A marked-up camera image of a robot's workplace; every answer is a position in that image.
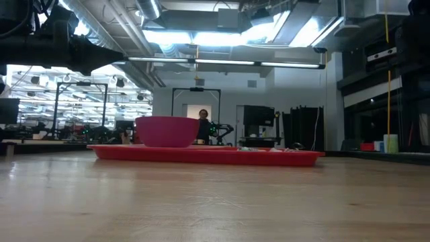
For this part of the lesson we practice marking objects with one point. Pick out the red plastic tray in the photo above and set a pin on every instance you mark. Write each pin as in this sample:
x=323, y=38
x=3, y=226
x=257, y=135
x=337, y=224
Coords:
x=208, y=158

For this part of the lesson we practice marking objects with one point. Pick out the long ceiling tube light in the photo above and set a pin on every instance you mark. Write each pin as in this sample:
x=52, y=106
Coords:
x=221, y=62

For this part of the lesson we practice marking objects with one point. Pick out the black curtain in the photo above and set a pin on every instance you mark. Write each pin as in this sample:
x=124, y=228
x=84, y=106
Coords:
x=302, y=127

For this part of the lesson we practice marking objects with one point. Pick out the square wall vent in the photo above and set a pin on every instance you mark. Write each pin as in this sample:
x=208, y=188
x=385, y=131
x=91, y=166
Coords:
x=252, y=84
x=200, y=82

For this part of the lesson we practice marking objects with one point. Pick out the person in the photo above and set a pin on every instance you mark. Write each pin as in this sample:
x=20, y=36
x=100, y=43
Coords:
x=203, y=129

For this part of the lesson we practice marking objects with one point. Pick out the black monitor screen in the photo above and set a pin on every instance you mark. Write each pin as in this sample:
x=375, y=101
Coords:
x=8, y=111

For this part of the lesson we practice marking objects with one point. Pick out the silver ventilation duct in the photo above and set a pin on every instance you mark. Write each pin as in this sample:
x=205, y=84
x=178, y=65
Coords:
x=149, y=8

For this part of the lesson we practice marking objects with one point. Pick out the small red box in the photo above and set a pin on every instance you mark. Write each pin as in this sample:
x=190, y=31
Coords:
x=367, y=147

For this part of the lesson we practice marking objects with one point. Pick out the blue and white box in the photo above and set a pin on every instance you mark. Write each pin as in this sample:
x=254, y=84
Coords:
x=379, y=146

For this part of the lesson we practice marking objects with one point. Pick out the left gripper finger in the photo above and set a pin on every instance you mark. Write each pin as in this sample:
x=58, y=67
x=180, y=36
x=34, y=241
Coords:
x=100, y=50
x=100, y=60

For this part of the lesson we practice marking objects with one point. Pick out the magenta plastic bowl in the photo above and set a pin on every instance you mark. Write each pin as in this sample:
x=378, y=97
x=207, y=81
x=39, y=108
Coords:
x=167, y=132

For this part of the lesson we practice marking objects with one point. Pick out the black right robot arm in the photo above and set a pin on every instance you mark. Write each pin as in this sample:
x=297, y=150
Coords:
x=416, y=40

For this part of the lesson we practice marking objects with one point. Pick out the green wipes container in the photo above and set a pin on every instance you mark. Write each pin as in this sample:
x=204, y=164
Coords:
x=393, y=144

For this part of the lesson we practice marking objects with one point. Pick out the grey ceiling box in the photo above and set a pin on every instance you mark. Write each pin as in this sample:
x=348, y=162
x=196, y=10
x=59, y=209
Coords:
x=228, y=18

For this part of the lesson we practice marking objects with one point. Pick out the background black robot arm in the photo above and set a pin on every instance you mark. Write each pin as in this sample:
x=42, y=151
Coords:
x=221, y=129

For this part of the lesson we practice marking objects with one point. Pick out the black camera rig frame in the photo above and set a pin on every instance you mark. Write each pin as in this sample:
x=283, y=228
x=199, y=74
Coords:
x=196, y=89
x=80, y=84

